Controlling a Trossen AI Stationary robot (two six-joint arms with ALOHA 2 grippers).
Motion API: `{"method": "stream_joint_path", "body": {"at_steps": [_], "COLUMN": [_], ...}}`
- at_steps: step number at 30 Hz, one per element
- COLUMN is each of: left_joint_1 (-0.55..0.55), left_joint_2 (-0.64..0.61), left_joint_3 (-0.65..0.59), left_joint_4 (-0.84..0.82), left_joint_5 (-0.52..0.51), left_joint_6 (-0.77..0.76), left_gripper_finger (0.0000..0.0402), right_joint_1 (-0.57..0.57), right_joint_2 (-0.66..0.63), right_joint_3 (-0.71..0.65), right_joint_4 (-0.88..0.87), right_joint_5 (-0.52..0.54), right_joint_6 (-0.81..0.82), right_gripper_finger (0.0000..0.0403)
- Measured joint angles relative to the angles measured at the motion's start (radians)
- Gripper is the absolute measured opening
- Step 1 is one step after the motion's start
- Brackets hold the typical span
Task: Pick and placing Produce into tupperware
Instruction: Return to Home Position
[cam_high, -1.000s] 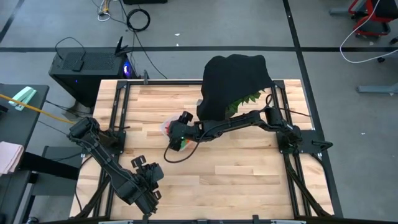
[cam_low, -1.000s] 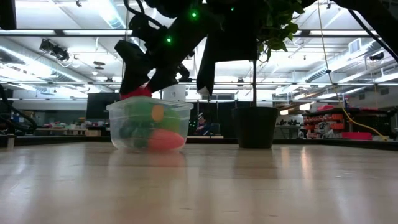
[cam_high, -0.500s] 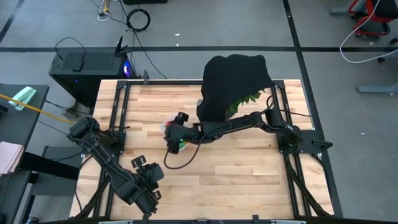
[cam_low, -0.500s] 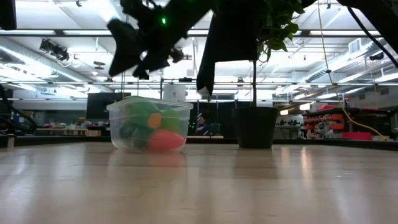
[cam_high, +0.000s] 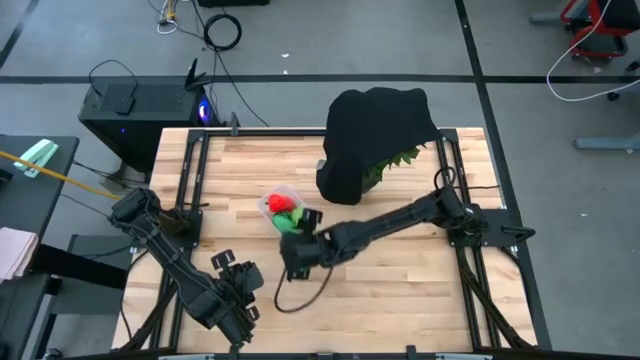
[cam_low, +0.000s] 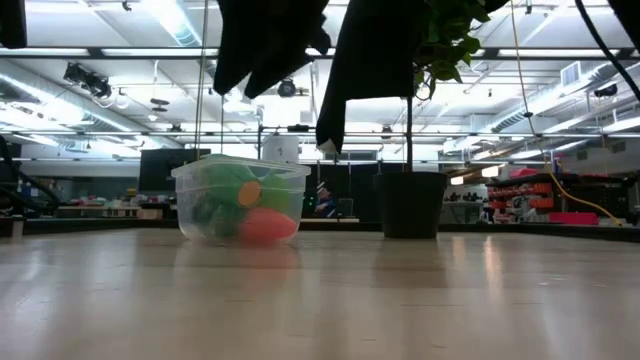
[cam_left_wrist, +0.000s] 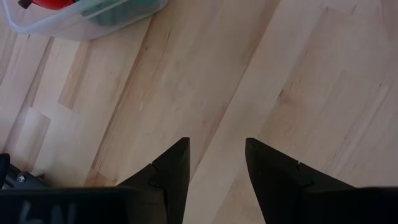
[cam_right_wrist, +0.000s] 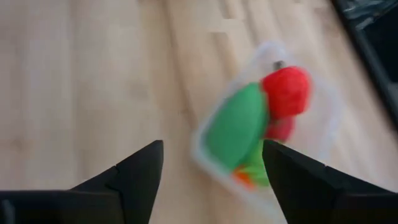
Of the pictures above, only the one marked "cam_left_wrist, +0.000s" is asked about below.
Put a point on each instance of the clear plastic tupperware container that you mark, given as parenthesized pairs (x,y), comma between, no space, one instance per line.
(62,28)

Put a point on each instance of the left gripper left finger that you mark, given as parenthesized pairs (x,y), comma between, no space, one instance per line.
(171,186)

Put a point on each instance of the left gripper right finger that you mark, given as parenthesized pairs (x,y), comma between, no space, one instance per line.
(280,193)

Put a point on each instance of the dark green toy vegetable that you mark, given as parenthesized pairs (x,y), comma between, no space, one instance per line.
(124,12)

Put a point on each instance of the black aluminium table frame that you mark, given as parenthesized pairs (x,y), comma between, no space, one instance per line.
(25,182)

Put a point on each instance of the red toy bell pepper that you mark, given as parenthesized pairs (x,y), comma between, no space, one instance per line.
(49,3)

